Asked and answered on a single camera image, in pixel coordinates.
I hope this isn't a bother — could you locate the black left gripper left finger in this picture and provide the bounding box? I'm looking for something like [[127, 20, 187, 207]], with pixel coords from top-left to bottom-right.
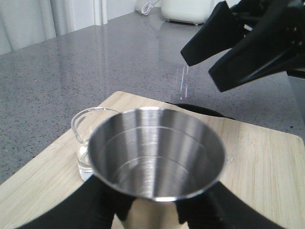
[[17, 176, 133, 229]]

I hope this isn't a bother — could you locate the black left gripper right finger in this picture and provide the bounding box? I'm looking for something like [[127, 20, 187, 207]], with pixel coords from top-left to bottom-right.
[[176, 182, 282, 229]]

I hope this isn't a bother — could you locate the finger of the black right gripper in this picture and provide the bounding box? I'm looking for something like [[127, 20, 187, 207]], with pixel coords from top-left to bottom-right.
[[181, 0, 246, 66], [209, 0, 305, 92]]

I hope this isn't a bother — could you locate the steel hourglass jigger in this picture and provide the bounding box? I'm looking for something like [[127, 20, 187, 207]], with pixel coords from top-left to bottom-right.
[[88, 107, 226, 229]]

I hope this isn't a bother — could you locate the small glass beaker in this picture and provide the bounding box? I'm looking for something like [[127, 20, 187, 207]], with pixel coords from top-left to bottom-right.
[[71, 107, 120, 181]]

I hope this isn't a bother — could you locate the white appliance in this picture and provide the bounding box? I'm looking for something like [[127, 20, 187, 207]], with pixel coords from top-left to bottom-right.
[[161, 0, 216, 25]]

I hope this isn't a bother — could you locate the light wooden cutting board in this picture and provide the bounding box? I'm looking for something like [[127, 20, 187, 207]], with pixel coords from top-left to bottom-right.
[[0, 91, 305, 229]]

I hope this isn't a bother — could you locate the grey curtain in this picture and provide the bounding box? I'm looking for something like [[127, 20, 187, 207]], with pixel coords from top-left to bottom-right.
[[0, 0, 136, 56]]

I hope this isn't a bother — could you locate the white cable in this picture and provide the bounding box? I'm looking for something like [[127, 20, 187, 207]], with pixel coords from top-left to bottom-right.
[[134, 0, 163, 16]]

